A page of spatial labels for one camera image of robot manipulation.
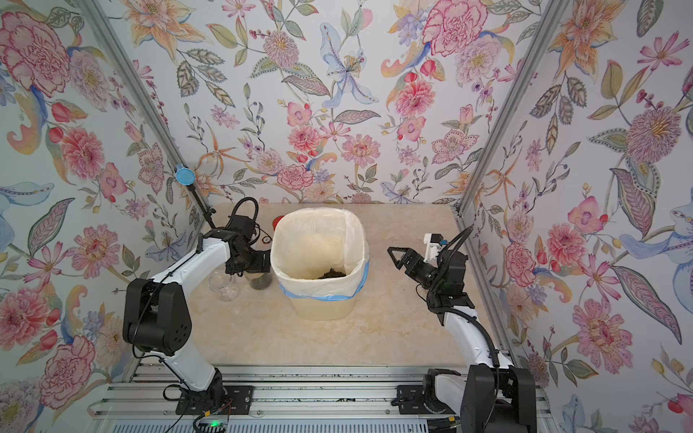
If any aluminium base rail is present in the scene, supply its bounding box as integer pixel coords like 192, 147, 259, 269
86, 348, 559, 433

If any aluminium corner post right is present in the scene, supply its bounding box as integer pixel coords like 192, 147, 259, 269
455, 1, 568, 218

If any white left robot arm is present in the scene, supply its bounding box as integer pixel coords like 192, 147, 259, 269
122, 197, 271, 414

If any black round-base stand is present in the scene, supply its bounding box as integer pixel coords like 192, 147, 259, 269
174, 163, 217, 229

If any cream trash bin with liner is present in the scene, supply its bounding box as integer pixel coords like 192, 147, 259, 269
271, 207, 370, 321

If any beige lid tea jar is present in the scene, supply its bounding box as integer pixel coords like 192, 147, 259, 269
245, 272, 273, 290

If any aluminium corner post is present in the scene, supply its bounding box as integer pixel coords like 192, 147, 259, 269
75, 0, 204, 218
455, 1, 568, 218

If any aluminium corner post left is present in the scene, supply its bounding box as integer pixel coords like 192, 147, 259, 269
75, 0, 204, 218

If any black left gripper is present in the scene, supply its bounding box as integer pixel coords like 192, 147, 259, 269
229, 247, 274, 278

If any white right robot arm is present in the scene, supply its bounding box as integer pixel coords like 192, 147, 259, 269
387, 227, 538, 432

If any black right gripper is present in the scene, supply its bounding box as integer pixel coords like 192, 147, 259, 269
391, 248, 447, 296

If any clear glass tea jar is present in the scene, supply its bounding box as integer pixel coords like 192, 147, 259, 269
209, 267, 240, 302

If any red lid tea jar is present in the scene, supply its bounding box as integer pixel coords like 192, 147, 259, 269
272, 216, 284, 230

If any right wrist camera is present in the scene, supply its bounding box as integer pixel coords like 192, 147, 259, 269
423, 233, 448, 266

